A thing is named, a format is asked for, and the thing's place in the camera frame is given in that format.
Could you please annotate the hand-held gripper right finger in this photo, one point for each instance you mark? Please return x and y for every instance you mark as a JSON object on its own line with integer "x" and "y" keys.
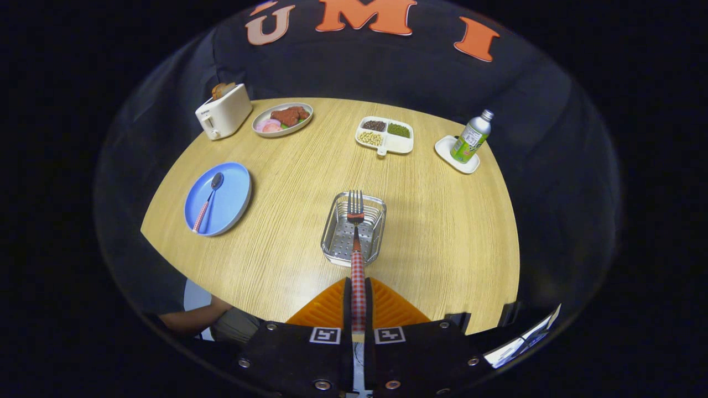
{"x": 369, "y": 309}

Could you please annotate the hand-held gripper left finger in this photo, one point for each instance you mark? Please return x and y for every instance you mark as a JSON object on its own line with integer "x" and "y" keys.
{"x": 347, "y": 309}

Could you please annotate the steel perforated basket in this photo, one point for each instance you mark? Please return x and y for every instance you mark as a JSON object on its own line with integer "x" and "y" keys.
{"x": 340, "y": 243}

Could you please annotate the person's grey trousers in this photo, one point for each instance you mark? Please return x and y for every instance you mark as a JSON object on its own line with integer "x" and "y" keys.
{"x": 238, "y": 326}

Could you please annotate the blue round plate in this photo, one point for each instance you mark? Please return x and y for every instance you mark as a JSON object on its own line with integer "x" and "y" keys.
{"x": 232, "y": 193}

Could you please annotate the white divided dish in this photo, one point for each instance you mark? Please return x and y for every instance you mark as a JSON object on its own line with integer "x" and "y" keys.
{"x": 399, "y": 145}

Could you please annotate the pile of yellow soybeans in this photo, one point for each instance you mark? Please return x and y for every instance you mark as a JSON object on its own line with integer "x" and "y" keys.
{"x": 370, "y": 138}

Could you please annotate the white square coaster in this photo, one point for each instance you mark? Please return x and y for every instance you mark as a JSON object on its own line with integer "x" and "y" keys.
{"x": 445, "y": 150}

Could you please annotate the pile of green beans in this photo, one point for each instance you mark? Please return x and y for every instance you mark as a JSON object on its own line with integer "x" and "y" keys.
{"x": 399, "y": 130}

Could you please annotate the pile of red beans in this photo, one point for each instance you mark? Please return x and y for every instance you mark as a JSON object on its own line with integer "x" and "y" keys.
{"x": 374, "y": 125}

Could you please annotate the green lettuce leaf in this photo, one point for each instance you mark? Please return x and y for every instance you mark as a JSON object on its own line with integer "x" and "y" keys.
{"x": 285, "y": 126}

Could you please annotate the orange pink ham slice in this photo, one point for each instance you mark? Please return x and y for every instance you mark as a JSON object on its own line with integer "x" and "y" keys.
{"x": 274, "y": 128}

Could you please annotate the grey oval food plate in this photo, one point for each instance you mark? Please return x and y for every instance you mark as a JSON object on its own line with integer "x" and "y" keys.
{"x": 263, "y": 132}

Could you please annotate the green labelled metal bottle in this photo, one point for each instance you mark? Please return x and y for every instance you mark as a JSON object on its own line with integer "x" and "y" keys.
{"x": 470, "y": 139}

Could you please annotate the brown steak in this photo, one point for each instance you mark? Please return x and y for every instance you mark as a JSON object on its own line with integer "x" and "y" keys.
{"x": 289, "y": 115}

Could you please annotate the pale pink ham slice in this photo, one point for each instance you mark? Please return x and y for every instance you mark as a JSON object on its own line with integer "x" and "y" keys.
{"x": 263, "y": 122}

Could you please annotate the white toaster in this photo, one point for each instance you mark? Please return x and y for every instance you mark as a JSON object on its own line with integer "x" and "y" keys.
{"x": 224, "y": 116}

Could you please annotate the black backdrop cloth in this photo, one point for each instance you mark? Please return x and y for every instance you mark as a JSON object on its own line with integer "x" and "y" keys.
{"x": 332, "y": 66}

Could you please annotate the toasted bread slice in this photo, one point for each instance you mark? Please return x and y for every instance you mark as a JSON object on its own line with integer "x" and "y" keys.
{"x": 217, "y": 92}
{"x": 229, "y": 88}

